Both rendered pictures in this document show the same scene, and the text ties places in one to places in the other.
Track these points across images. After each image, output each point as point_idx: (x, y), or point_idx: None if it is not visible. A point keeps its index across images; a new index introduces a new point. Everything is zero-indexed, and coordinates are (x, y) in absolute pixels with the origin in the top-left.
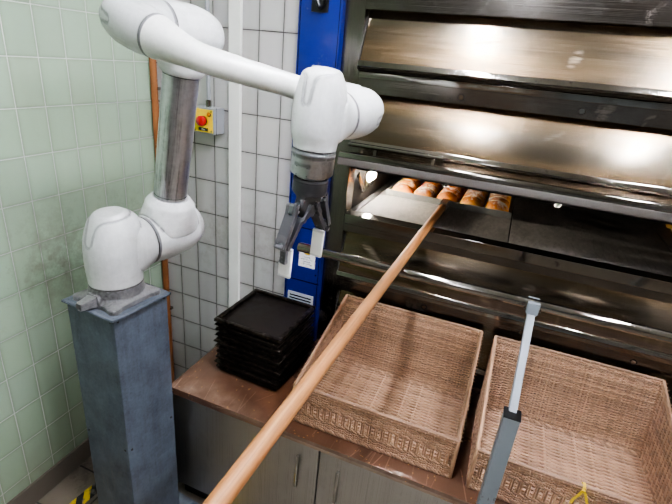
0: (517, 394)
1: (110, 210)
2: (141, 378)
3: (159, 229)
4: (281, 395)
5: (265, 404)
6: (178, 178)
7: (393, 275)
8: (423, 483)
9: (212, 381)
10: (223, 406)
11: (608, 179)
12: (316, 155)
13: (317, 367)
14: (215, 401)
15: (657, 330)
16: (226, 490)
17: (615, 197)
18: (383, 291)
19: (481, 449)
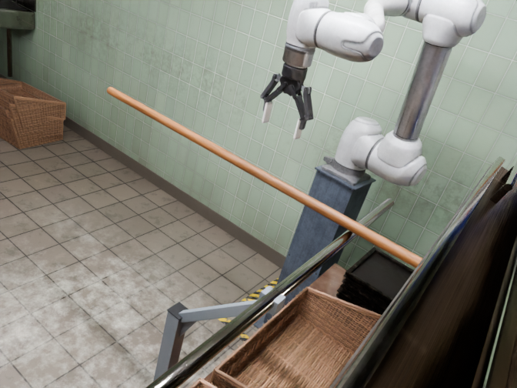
0: (191, 310)
1: (369, 119)
2: (313, 221)
3: (377, 147)
4: (325, 318)
5: (314, 305)
6: (401, 118)
7: (313, 202)
8: (207, 377)
9: (341, 283)
10: (312, 282)
11: (505, 304)
12: (285, 42)
13: (196, 134)
14: (318, 280)
15: (162, 376)
16: (138, 103)
17: (409, 284)
18: (285, 188)
19: (198, 381)
